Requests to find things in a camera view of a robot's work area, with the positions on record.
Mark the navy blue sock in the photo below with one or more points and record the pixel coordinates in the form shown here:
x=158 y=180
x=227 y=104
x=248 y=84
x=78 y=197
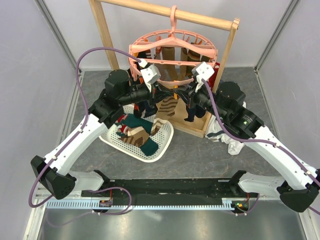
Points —
x=144 y=107
x=192 y=113

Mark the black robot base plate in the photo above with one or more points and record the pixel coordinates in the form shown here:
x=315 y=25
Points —
x=181 y=190

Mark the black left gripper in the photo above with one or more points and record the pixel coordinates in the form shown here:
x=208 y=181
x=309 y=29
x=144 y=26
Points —
x=149 y=94

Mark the green christmas sock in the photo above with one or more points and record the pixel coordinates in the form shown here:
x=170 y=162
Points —
x=129 y=120
x=149 y=147

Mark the wooden drying rack frame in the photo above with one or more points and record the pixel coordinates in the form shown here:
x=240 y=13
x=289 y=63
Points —
x=120 y=22

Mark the pink round clip hanger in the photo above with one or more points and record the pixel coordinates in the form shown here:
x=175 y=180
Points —
x=149 y=47

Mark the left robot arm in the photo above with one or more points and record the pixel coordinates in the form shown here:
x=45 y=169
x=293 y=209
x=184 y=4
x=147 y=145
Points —
x=54 y=170

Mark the white cloth pile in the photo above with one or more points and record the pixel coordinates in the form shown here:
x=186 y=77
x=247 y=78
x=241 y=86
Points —
x=215 y=133

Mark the grey cable duct strip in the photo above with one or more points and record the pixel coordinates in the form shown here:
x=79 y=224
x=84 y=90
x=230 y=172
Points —
x=99 y=204

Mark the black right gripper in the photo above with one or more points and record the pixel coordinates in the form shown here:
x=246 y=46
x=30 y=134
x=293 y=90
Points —
x=193 y=94

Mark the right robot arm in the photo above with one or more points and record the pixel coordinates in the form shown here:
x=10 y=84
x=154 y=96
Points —
x=298 y=184

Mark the beige ribbed hanging sock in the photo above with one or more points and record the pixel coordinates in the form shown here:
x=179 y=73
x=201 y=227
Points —
x=168 y=71

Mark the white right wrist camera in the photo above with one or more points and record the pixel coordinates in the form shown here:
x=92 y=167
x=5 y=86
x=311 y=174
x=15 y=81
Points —
x=202 y=72

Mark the white perforated plastic basket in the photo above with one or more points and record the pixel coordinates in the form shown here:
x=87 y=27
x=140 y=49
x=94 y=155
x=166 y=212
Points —
x=163 y=138

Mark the olive striped hanging sock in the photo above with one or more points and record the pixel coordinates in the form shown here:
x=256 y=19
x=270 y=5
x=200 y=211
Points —
x=193 y=56

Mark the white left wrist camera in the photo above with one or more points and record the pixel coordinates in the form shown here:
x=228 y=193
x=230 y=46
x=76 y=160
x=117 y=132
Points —
x=149 y=72

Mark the brown striped sock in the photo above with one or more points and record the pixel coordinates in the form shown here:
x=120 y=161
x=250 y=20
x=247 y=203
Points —
x=136 y=136
x=166 y=109

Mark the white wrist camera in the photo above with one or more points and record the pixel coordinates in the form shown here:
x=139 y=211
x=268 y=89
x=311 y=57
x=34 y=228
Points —
x=202 y=72
x=149 y=72

